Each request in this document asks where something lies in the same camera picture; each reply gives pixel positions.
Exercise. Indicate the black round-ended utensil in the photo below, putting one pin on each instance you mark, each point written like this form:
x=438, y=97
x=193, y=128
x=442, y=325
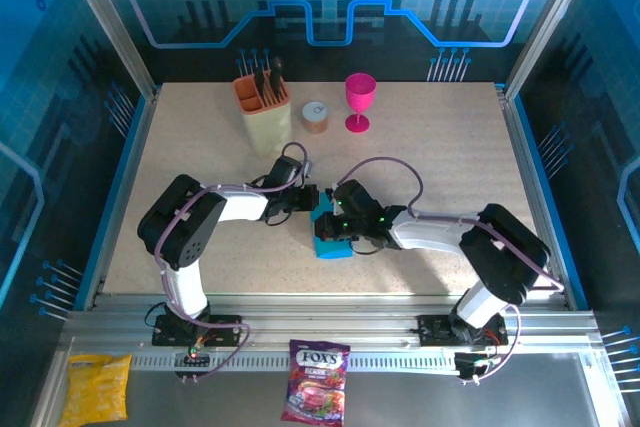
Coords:
x=276, y=69

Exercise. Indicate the small control board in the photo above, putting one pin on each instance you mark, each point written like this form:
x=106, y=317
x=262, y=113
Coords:
x=470, y=364
x=192, y=358

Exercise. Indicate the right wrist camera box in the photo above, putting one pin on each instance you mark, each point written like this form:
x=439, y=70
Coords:
x=330, y=193

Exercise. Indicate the aluminium frame post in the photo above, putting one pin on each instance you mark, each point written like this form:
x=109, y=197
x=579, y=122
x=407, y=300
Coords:
x=550, y=22
x=111, y=22

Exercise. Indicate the yellow snack bag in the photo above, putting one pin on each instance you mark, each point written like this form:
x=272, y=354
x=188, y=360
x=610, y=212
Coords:
x=95, y=392

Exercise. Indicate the blue square paper sheet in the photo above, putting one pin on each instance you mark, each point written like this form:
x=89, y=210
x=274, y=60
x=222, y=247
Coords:
x=332, y=251

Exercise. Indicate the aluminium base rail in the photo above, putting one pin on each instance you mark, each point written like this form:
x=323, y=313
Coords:
x=325, y=322

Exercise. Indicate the pink plastic goblet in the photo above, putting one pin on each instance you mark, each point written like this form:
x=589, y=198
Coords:
x=359, y=92

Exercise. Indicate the cream utensil holder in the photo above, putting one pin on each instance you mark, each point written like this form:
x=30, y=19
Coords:
x=270, y=132

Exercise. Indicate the purple Fox's candy bag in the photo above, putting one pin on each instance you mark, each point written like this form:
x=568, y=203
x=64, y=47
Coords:
x=315, y=382

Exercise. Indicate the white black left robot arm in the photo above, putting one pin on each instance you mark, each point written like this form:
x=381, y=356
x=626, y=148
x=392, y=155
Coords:
x=240, y=204

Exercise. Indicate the aluminium table side rail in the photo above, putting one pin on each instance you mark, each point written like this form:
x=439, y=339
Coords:
x=126, y=197
x=532, y=197

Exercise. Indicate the blue table edge strip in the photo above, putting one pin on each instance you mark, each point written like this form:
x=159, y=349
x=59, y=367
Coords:
x=547, y=197
x=117, y=197

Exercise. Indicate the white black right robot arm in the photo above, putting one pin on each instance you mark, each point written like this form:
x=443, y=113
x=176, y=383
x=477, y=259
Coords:
x=430, y=234

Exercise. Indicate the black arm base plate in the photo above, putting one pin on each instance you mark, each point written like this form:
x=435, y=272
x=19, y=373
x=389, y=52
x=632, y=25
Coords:
x=225, y=322
x=430, y=329

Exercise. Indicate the small round wooden tin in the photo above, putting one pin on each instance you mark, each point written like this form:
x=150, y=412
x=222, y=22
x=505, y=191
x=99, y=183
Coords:
x=315, y=119

